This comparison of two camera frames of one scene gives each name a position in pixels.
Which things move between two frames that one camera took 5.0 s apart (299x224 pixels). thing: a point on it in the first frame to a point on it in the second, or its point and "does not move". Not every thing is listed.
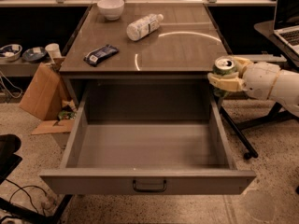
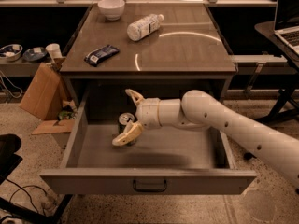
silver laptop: x=286 y=21 does not move
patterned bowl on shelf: x=10 y=52 does not move
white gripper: x=260 y=77 to x=148 y=113
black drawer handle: x=149 y=190 does not move
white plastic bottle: x=144 y=27 does not move
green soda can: x=223 y=65 to x=124 y=119
